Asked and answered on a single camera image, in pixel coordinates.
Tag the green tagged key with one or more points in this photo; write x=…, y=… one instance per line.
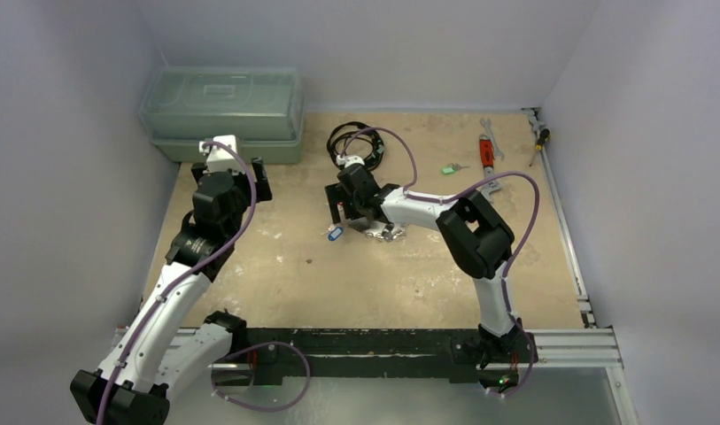
x=452, y=169

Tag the aluminium side rail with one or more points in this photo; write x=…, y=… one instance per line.
x=614, y=370

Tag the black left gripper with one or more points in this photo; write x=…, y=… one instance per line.
x=262, y=192

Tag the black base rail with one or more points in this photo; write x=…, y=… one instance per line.
x=458, y=355

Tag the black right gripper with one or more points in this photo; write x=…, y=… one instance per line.
x=334, y=199

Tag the yellow black screwdriver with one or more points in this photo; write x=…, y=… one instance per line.
x=542, y=138

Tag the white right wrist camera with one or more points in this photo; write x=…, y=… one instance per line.
x=344, y=161

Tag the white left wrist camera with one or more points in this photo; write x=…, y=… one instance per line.
x=218, y=154

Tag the silver open-end wrench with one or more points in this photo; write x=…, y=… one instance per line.
x=489, y=135

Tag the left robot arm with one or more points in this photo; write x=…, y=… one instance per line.
x=142, y=376

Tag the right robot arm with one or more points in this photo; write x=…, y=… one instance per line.
x=480, y=242

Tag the green plastic toolbox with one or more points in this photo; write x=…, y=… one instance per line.
x=264, y=107

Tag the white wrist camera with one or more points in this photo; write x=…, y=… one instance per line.
x=344, y=161
x=218, y=154

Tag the red handled adjustable wrench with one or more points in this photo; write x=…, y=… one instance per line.
x=487, y=158

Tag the large metal keyring with keys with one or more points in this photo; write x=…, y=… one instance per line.
x=384, y=232

